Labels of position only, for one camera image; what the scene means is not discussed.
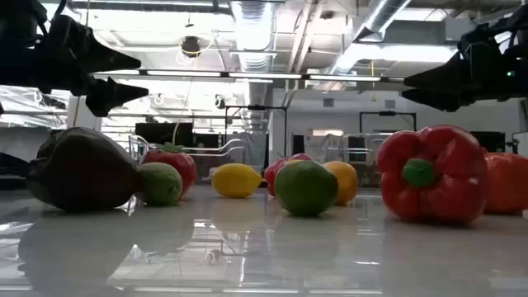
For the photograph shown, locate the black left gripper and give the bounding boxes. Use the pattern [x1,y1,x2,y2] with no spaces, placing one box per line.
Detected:
[0,0,150,118]

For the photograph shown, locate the orange bell pepper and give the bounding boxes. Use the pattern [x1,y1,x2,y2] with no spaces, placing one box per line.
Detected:
[482,151,528,215]

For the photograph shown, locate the red tomato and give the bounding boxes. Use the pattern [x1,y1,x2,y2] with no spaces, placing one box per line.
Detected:
[143,142,198,197]

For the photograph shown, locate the patterned white cloth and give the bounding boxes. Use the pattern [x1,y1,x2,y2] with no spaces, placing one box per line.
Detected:
[304,129,344,164]

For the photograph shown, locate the orange fruit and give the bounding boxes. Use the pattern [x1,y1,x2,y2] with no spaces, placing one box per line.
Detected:
[323,160,359,206]

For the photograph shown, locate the yellow lemon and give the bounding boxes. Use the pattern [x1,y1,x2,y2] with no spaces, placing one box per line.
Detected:
[210,163,264,199]

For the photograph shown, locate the black ceiling dome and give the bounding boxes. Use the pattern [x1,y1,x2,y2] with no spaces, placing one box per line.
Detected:
[180,35,202,58]

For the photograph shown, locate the clear plastic basket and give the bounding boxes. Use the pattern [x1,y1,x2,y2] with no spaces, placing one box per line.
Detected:
[127,134,265,186]
[341,131,398,165]

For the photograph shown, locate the black gantry frame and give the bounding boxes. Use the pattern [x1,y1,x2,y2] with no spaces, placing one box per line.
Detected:
[359,110,418,134]

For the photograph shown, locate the long ceiling light bar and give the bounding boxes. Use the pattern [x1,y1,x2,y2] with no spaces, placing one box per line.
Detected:
[92,68,408,84]

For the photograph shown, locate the black panel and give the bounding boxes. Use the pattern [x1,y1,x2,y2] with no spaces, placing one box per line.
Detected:
[134,121,195,146]

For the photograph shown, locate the green lime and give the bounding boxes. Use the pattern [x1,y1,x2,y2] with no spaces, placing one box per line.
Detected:
[138,162,184,207]
[274,159,340,218]

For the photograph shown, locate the hanging yellow cable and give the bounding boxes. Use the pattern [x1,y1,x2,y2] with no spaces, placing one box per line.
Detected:
[172,36,216,146]

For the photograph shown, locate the dark brown avocado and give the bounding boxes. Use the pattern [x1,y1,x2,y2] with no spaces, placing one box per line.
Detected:
[26,126,144,213]

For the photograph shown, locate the red bell pepper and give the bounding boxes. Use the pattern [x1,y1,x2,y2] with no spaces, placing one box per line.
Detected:
[375,125,490,226]

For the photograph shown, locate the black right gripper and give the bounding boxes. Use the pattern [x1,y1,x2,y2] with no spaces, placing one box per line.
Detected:
[401,3,528,114]

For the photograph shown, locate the red apple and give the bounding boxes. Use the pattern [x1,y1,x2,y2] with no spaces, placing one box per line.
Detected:
[263,153,314,197]

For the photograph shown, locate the silver ceiling duct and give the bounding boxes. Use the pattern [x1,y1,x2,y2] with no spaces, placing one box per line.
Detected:
[229,0,276,129]
[329,0,413,76]

